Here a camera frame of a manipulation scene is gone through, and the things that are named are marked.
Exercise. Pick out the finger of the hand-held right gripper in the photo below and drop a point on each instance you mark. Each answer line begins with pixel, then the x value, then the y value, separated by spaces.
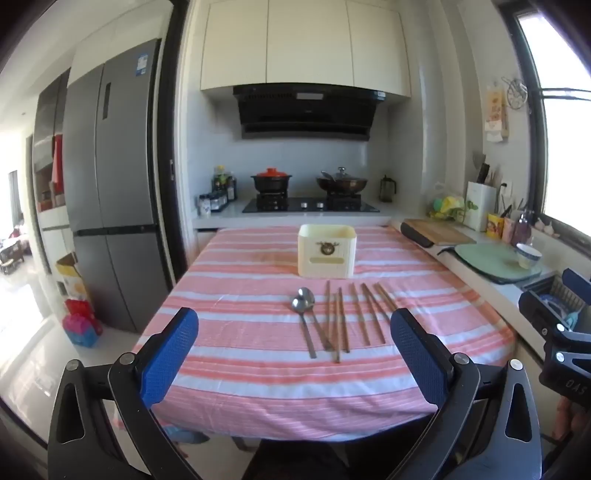
pixel 535 311
pixel 579 286

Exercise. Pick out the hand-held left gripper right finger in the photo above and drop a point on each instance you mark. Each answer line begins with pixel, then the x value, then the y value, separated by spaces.
pixel 420 355

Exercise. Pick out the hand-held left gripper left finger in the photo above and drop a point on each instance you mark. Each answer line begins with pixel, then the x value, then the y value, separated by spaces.
pixel 171 350

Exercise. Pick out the metal spoon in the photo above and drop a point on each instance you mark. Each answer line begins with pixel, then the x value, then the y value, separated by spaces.
pixel 299 304
pixel 305 295

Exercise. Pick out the cream utensil holder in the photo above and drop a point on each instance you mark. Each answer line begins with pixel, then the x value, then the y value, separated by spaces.
pixel 325 251

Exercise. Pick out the person's right hand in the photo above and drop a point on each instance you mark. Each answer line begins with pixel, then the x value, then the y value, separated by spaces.
pixel 564 417

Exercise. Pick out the white blue bowl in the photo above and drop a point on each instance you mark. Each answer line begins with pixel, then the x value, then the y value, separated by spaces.
pixel 527 256

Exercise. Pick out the garlic bulbs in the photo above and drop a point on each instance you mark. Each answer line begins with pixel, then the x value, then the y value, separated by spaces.
pixel 547 228

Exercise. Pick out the green cutting board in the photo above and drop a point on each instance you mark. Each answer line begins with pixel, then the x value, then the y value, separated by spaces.
pixel 489 261

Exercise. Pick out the purple bottle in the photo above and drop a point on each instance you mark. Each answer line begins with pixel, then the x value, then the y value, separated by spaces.
pixel 521 228

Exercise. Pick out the pink cup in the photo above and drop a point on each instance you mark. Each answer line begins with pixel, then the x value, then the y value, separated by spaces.
pixel 508 230

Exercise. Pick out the pink red toy blocks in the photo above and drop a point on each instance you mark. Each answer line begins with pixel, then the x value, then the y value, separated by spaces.
pixel 83 325

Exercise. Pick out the pink white striped tablecloth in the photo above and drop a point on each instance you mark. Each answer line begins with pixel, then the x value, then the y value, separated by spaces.
pixel 258 383

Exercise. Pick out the yellow packet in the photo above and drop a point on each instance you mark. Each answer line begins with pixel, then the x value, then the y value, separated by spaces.
pixel 495 226

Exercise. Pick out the black board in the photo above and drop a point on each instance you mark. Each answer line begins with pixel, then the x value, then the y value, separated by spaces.
pixel 415 237

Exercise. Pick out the white knife block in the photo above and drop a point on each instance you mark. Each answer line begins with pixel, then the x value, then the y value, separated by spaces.
pixel 479 205

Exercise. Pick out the wooden cutting board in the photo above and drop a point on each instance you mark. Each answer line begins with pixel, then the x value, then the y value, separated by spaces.
pixel 443 231

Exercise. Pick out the cardboard box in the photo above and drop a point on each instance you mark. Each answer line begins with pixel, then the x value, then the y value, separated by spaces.
pixel 71 277

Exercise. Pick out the white kitchen counter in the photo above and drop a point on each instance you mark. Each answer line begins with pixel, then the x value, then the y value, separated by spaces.
pixel 217 220

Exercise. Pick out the bag of yellow green cloths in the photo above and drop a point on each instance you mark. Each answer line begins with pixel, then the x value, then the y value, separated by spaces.
pixel 445 205

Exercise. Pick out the white label spice jar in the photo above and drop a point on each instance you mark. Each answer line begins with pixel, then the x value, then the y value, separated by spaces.
pixel 205 206

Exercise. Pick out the dark sauce bottle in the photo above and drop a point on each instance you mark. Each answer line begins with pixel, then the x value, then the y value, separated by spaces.
pixel 231 188

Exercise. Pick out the grey refrigerator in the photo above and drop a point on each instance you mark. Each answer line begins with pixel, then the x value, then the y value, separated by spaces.
pixel 115 184

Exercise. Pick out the yellow cap oil bottle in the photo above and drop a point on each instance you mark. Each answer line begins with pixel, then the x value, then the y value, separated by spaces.
pixel 220 177

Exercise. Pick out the black gas hob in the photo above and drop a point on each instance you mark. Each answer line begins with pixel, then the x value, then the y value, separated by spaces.
pixel 309 205

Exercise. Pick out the dark wok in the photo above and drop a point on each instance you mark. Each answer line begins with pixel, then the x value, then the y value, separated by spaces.
pixel 341 185

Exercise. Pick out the black casserole pot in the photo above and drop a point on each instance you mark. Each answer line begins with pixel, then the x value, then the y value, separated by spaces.
pixel 271 183

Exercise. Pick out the glass wok lid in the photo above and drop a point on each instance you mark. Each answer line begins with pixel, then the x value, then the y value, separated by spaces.
pixel 340 175

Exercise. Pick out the orange pot lid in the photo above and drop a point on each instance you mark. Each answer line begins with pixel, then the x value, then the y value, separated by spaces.
pixel 271 172

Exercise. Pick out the red hanging cloth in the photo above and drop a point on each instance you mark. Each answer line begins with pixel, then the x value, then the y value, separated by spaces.
pixel 57 159

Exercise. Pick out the black range hood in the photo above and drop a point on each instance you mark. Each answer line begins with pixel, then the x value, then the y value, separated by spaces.
pixel 304 115

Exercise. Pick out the white wall socket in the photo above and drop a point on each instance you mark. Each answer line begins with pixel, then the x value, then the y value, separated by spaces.
pixel 506 188

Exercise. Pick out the dark window frame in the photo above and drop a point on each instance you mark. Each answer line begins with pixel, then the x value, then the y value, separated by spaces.
pixel 531 115

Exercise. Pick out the wall calendar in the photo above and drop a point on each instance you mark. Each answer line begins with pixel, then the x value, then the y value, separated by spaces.
pixel 496 113

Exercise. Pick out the white wall cabinets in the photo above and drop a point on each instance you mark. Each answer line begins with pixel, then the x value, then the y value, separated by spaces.
pixel 304 41

